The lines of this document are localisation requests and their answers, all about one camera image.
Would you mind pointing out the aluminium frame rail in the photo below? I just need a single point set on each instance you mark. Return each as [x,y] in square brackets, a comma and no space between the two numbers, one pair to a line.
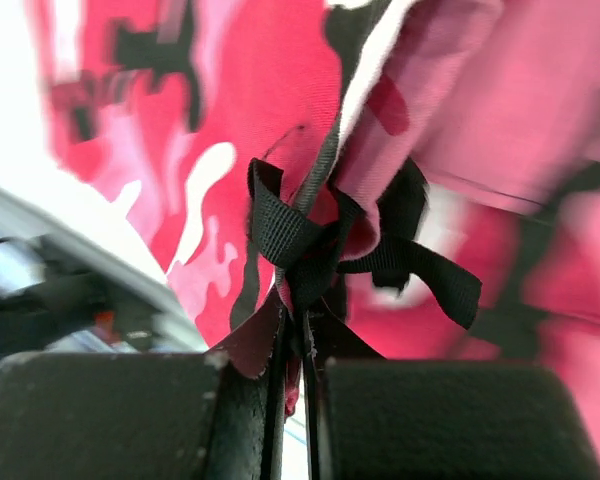
[34,224]

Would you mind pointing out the pink camouflage trousers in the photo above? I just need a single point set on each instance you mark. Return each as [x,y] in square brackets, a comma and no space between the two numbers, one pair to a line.
[154,109]

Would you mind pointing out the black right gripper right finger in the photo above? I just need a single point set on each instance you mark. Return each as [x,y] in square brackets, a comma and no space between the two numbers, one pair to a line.
[373,418]

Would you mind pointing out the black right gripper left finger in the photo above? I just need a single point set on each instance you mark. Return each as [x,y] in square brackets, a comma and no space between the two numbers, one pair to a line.
[217,415]

